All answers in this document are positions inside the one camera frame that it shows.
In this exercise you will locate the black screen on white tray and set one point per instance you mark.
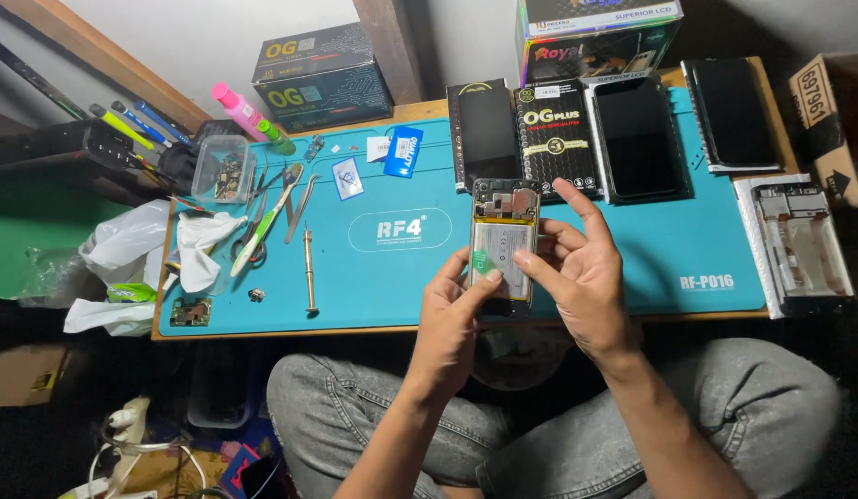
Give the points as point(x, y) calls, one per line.
point(733, 114)
point(638, 138)

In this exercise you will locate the white plastic bag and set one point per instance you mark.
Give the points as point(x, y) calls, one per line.
point(110, 317)
point(124, 239)

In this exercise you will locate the phone frame on white foam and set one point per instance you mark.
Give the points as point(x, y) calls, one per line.
point(796, 242)

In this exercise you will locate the small blue circuit piece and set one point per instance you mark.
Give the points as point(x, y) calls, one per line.
point(314, 147)

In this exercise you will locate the silver tweezers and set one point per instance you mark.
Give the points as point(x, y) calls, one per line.
point(301, 208)

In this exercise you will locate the black screen in black tray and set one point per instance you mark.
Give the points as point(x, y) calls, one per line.
point(484, 135)

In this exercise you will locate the small metal camera part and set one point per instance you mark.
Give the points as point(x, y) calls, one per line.
point(256, 294)

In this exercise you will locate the flat cardboard box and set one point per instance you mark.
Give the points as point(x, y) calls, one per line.
point(23, 374)

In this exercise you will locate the clear tub of screws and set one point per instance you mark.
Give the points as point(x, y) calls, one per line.
point(224, 170)

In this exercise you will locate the person's right hand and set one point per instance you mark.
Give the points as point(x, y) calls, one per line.
point(592, 291)

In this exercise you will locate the black printed carton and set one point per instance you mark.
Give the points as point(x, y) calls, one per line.
point(321, 80)

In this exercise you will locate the clear plastic bin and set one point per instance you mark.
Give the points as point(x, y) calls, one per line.
point(221, 388)

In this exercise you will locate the white card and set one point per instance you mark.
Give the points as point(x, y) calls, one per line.
point(378, 148)

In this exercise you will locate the black tool holder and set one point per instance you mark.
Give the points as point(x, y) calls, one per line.
point(124, 156)

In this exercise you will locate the smartphone with battery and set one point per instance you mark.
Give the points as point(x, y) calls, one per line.
point(506, 239)

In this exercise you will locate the green snack wrapper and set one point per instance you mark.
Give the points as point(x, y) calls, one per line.
point(132, 293)

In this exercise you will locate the small green bottle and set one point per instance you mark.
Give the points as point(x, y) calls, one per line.
point(276, 137)

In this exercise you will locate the green phone circuit board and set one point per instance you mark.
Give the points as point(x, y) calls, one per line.
point(190, 312)

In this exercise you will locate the pink plastic bottle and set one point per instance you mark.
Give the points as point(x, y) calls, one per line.
point(238, 111)

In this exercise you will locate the blue label packet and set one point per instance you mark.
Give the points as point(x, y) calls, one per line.
point(403, 151)

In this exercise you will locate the teal repair mat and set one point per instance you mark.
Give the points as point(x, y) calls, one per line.
point(401, 277)

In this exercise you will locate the long black rod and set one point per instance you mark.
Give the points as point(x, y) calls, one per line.
point(34, 75)

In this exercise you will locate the black phone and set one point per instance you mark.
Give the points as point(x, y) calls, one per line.
point(261, 478)

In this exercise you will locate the yellow-green screwdriver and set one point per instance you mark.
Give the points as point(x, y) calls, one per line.
point(120, 126)

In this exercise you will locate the person's left hand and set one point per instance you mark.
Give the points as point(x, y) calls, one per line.
point(446, 326)

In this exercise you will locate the clear plastic wrap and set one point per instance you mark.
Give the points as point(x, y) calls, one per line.
point(51, 277)

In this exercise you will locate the person's grey jeans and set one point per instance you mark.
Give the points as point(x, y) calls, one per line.
point(678, 416)

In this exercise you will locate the small white blue sachet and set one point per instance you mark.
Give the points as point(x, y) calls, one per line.
point(347, 179)

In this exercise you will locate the thin dark tweezers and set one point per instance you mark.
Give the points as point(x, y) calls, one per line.
point(288, 197)

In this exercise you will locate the white power strip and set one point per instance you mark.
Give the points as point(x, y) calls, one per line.
point(127, 430)

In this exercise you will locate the green white brush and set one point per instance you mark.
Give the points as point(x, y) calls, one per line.
point(266, 222)

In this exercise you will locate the brown cardboard box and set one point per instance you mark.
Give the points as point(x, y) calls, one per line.
point(828, 118)

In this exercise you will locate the black patterned screen packet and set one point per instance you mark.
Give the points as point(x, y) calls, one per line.
point(555, 138)

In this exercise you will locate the rainbow printed carton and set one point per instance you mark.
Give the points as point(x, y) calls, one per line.
point(595, 41)

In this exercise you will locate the blue screwdriver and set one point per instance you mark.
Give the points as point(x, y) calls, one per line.
point(141, 125)
point(162, 123)

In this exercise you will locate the crumpled white tissue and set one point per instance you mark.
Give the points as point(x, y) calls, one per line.
point(200, 249)

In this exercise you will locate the dark round container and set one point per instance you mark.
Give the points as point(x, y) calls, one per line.
point(519, 357)

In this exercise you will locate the brass precision screwdriver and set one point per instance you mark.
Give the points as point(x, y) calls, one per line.
point(309, 267)

